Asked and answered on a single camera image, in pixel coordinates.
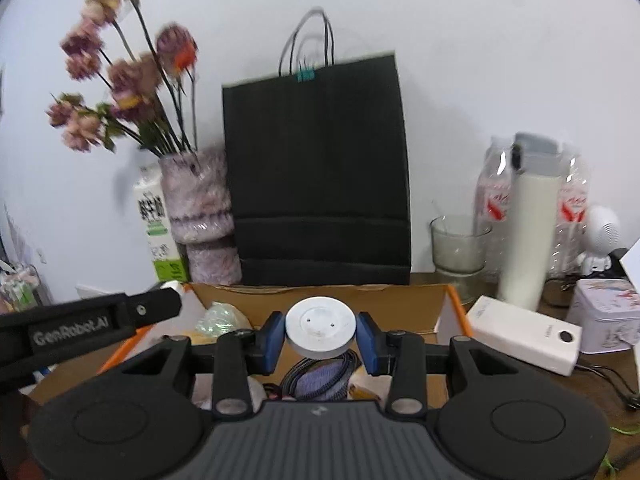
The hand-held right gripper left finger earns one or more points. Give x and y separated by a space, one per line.
274 342

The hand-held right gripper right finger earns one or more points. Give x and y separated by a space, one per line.
365 342

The white round disc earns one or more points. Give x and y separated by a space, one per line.
320 325

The red cardboard box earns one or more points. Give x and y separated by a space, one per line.
400 305

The wooden desktop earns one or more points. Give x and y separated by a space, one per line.
575 400

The purple cloth pouch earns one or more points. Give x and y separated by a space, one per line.
325 380

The clear plastic ball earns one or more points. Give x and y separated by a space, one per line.
222 317

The rack of colourful packets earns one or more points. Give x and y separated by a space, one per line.
17 285

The clear drinking glass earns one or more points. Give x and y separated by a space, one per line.
457 255

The white and green milk carton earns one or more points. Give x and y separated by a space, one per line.
157 225

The pink patterned vase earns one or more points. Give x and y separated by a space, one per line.
200 210

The white power bank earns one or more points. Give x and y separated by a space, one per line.
520 332

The black paper bag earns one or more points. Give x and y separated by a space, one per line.
315 160

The white thermos bottle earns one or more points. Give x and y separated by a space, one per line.
530 225

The white printed tin box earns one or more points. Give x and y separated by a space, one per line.
605 315

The pink artificial flowers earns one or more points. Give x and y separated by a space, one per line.
130 75

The white round speaker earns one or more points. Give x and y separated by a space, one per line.
602 230

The printed paper sheets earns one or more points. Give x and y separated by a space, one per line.
632 270

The white wall socket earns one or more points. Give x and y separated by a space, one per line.
100 291

